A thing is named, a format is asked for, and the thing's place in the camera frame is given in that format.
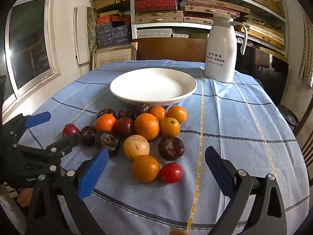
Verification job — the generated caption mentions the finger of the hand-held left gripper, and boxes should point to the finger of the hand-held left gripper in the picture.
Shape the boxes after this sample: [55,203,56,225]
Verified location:
[4,111,52,140]
[12,133,81,173]

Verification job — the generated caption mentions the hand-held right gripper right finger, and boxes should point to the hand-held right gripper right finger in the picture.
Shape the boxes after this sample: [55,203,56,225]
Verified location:
[205,146,286,235]

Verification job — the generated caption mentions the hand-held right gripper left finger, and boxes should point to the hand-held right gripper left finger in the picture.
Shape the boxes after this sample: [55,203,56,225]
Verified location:
[26,148,109,235]

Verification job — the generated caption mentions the tangerine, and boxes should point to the tangerine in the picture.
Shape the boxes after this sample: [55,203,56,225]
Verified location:
[94,114,117,133]

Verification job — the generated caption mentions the small red tomato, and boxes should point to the small red tomato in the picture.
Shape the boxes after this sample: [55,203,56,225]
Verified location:
[159,162,183,184]

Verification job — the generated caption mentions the yellow passion fruit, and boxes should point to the yellow passion fruit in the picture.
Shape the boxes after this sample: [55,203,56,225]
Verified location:
[122,135,150,161]

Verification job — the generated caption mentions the dark red plum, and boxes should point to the dark red plum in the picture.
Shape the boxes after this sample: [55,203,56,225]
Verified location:
[115,117,135,139]

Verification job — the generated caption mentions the large orange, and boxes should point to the large orange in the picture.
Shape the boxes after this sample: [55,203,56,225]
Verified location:
[134,113,160,141]

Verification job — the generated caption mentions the small orange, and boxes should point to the small orange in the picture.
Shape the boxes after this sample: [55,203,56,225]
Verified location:
[167,105,188,123]
[149,106,167,123]

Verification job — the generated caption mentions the white plate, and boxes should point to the white plate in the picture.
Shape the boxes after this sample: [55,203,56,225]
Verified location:
[110,68,198,107]

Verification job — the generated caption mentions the person's left hand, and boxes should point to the person's left hand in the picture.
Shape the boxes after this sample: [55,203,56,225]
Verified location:
[18,190,33,207]

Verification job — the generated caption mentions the blue checked tablecloth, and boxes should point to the blue checked tablecloth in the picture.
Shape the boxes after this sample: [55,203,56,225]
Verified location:
[18,60,311,235]

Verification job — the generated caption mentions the white framed window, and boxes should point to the white framed window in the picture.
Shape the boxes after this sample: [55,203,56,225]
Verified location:
[4,0,61,108]

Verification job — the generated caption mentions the black round stool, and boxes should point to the black round stool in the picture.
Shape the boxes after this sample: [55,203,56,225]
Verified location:
[276,105,300,128]

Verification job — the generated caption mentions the white panel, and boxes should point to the white panel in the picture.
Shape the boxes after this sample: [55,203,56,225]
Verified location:
[73,5,92,65]

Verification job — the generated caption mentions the green marble slab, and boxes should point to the green marble slab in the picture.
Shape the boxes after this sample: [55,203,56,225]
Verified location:
[87,7,98,51]

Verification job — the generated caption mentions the black furniture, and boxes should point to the black furniture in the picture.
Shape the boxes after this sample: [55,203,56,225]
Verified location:
[235,44,290,108]

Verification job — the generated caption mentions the stack of blue patterned boxes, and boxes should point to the stack of blue patterned boxes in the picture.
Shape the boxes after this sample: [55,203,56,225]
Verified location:
[96,23,132,49]

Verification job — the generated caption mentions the white thermos jug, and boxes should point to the white thermos jug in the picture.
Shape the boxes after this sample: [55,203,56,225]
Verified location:
[204,13,248,83]

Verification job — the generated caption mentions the stack of orange patterned boxes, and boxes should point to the stack of orange patterned boxes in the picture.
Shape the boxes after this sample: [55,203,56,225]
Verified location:
[96,15,131,26]

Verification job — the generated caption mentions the white metal shelf rack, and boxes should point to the white metal shelf rack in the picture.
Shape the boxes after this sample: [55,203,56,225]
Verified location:
[130,0,288,57]

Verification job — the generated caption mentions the stack of white boxes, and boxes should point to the stack of white boxes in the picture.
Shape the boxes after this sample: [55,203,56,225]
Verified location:
[136,29,189,38]

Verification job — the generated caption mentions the stack of woven tan boxes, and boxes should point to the stack of woven tan boxes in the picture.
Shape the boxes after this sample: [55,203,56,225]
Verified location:
[92,0,251,25]

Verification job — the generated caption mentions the stack of red patterned boxes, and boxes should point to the stack of red patterned boxes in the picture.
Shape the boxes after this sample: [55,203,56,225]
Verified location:
[134,0,189,14]

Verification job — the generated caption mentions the picture frame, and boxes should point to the picture frame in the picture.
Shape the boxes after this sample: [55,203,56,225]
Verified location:
[92,42,139,70]

